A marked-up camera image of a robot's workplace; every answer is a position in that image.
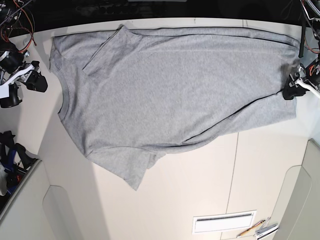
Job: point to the grey T-shirt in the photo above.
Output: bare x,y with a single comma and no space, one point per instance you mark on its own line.
131,96

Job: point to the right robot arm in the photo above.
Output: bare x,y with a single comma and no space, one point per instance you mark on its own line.
17,34

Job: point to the black blue tool pile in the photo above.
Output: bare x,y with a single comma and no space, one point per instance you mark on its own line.
14,163

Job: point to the white paper label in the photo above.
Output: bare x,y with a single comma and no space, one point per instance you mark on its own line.
223,222

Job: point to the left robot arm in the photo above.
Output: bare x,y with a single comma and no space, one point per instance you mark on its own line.
310,10

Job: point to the yellow pencil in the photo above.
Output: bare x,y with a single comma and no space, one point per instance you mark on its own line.
260,223

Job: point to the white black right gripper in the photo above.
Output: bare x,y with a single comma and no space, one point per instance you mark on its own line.
34,81

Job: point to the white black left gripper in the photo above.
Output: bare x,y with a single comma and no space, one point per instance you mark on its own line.
306,78

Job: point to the black cup holder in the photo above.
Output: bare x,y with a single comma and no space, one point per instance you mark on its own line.
12,100

